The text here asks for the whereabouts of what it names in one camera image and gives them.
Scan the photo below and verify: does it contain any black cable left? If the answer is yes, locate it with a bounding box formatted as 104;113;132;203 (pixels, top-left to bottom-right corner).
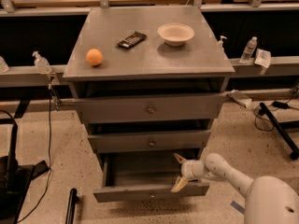
17;83;56;224

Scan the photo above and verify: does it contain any black stand leg right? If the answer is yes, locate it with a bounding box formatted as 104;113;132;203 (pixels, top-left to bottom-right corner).
259;103;299;160

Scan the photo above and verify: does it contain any white paper bowl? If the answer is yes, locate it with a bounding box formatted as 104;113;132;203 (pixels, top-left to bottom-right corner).
158;23;194;47

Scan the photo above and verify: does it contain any folded packet on rail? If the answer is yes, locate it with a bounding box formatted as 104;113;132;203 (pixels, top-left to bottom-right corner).
228;90;252;107

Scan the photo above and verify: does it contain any black equipment base left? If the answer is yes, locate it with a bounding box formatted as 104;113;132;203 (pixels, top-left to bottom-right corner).
0;111;50;224

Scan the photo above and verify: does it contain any small white pump bottle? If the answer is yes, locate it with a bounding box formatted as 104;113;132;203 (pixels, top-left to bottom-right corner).
218;35;227;51

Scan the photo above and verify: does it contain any blue tape cross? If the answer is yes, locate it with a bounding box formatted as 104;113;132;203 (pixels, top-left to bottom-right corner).
231;201;245;215

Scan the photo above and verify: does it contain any grey drawer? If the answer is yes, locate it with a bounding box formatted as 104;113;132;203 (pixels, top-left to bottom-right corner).
75;93;226;124
93;150;209;203
88;131;210;153

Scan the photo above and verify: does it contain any grey bottom drawer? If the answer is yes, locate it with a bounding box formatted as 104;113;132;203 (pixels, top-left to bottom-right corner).
93;150;209;203

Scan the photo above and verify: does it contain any clear sanitizer pump bottle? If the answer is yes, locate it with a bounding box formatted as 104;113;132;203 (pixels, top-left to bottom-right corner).
33;51;51;75

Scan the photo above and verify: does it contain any white wipes packet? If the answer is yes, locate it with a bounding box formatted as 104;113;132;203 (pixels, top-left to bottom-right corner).
254;49;271;68

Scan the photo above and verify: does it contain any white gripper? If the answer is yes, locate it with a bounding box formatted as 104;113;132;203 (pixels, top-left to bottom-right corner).
171;153;206;193

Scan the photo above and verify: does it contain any grey middle drawer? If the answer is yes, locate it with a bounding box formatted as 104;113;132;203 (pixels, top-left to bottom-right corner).
88;131;210;153

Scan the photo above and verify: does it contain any orange ball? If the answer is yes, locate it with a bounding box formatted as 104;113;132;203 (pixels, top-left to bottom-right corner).
86;49;104;66

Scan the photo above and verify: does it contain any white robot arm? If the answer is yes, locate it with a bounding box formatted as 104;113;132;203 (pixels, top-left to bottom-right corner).
171;153;299;224

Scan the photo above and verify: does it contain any clear plastic water bottle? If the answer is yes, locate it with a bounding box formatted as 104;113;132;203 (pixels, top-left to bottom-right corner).
239;36;257;63

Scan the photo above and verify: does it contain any black power adapter cable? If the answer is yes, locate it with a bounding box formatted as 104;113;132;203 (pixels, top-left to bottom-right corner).
253;87;299;133

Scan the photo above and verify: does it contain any grey top drawer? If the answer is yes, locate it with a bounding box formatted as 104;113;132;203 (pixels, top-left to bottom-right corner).
75;93;226;124

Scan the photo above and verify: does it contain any grey wooden drawer cabinet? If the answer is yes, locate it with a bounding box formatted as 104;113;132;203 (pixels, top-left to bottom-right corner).
64;6;234;158

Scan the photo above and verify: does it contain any black tube on floor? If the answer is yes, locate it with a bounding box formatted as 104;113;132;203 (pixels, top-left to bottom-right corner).
65;188;78;224

